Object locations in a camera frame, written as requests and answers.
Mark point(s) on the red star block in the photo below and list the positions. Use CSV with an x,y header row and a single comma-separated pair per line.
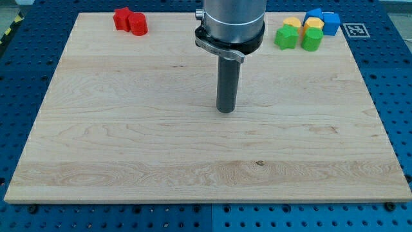
x,y
120,18

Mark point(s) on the blue cube block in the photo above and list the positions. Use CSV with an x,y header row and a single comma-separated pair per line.
x,y
332,23

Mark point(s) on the black bolt right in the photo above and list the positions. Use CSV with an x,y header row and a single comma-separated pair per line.
x,y
390,206

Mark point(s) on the yellow hexagon block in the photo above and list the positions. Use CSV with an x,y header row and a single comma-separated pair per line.
x,y
313,22

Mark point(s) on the black clamp with silver lever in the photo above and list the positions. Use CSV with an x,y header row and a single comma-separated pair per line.
x,y
230,34

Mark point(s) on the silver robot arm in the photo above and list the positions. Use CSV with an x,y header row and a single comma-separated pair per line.
x,y
235,5

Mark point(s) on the white fiducial marker tag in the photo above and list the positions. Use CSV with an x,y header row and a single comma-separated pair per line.
x,y
356,30

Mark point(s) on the yellow heart block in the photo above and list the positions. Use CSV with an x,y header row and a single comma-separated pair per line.
x,y
293,21

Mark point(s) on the black bolt left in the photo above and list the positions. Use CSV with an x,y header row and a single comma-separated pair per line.
x,y
32,209

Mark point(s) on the red cylinder block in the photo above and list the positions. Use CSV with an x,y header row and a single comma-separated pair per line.
x,y
138,24

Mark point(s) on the wooden board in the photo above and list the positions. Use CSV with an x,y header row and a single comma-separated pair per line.
x,y
133,120

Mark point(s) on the black bolt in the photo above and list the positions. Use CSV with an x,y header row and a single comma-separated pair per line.
x,y
32,209
390,206

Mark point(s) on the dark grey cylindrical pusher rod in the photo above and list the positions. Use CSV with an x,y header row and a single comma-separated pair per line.
x,y
227,86

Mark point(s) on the green star block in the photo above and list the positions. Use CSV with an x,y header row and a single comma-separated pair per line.
x,y
286,37

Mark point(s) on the blue triangle block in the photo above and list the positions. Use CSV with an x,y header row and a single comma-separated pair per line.
x,y
317,13

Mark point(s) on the green cylinder block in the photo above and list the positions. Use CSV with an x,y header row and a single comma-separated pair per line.
x,y
312,39

